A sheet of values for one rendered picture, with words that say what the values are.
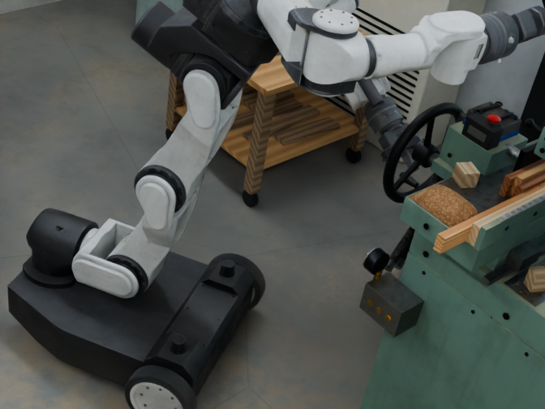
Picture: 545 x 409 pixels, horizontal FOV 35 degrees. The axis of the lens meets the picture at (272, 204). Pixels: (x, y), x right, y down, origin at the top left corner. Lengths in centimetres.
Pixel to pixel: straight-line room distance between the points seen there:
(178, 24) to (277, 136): 138
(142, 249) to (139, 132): 126
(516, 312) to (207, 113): 82
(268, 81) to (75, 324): 107
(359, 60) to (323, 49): 6
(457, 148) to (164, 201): 74
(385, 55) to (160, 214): 97
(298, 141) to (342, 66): 192
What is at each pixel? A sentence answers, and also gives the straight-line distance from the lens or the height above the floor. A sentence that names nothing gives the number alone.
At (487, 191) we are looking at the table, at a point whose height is 90.
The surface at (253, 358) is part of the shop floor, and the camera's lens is 273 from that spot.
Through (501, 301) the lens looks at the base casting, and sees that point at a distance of 195.
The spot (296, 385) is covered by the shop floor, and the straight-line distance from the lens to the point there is 268.
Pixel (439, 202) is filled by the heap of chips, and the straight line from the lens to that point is 189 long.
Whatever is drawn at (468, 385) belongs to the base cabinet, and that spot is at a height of 50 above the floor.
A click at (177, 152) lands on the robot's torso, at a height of 75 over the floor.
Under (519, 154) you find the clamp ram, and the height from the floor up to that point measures 98.
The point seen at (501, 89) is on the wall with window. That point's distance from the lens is 370.
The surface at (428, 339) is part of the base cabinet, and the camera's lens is 215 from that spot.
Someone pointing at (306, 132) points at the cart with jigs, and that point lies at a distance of 340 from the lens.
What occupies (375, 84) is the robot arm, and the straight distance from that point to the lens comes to 240.
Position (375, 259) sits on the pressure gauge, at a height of 68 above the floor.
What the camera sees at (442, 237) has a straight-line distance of 177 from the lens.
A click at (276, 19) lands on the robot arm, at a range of 154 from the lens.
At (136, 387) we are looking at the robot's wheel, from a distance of 243.
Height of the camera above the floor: 198
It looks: 37 degrees down
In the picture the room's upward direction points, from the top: 10 degrees clockwise
